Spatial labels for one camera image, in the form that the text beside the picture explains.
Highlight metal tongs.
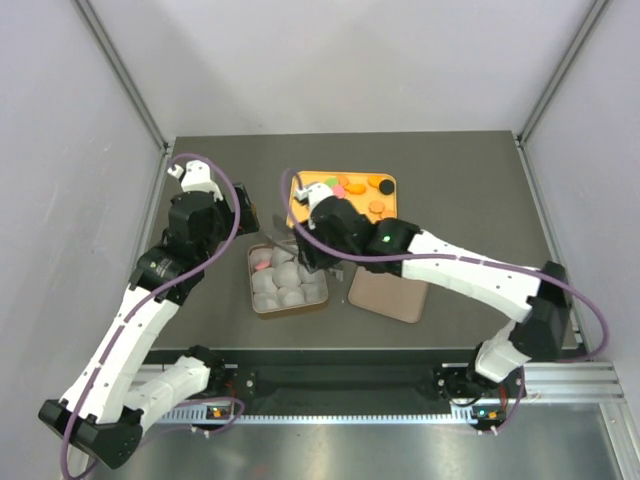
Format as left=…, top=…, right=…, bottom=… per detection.
left=260, top=214, right=299, bottom=259

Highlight pink sandwich cookie bottom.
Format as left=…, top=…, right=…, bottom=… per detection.
left=253, top=257, right=271, bottom=271

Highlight pink sandwich cookie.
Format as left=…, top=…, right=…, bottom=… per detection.
left=253, top=257, right=271, bottom=271
left=333, top=185, right=346, bottom=198

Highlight orange round cookie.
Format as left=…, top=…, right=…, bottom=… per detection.
left=368, top=201, right=385, bottom=214

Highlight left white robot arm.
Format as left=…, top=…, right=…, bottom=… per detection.
left=38, top=183, right=260, bottom=469

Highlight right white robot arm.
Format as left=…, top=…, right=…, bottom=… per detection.
left=294, top=192, right=571, bottom=400

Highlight white paper cupcake liner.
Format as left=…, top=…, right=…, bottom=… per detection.
left=273, top=262, right=302, bottom=288
left=301, top=282, right=328, bottom=304
left=271, top=247, right=297, bottom=268
left=253, top=292, right=281, bottom=314
left=277, top=286, right=306, bottom=308
left=299, top=268, right=326, bottom=284
left=251, top=267, right=279, bottom=294
left=249, top=248, right=273, bottom=272

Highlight pink sandwich cookie top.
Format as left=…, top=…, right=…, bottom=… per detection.
left=333, top=185, right=346, bottom=198

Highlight gold cookie tin box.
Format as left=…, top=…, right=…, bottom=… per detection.
left=247, top=243, right=329, bottom=319

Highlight orange yellow tray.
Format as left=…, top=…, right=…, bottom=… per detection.
left=298, top=170, right=398, bottom=222

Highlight black sandwich cookie right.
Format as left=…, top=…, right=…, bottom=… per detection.
left=378, top=179, right=396, bottom=196

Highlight gold tin lid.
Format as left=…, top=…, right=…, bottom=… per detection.
left=348, top=267, right=428, bottom=324

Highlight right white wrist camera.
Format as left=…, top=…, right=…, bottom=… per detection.
left=294, top=182, right=335, bottom=212

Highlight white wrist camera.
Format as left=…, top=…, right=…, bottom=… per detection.
left=167, top=160, right=223, bottom=200
left=294, top=182, right=335, bottom=212

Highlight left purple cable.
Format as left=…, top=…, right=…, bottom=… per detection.
left=60, top=152, right=246, bottom=479

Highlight purple cable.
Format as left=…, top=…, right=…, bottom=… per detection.
left=60, top=152, right=246, bottom=479
left=280, top=167, right=612, bottom=364

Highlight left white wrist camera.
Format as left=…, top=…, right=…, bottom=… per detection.
left=167, top=160, right=223, bottom=200

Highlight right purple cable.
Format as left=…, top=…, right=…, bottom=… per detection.
left=280, top=167, right=612, bottom=364

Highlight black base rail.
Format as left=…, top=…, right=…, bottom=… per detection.
left=195, top=349, right=499, bottom=417

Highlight aluminium frame rail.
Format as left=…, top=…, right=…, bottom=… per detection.
left=71, top=0, right=169, bottom=152

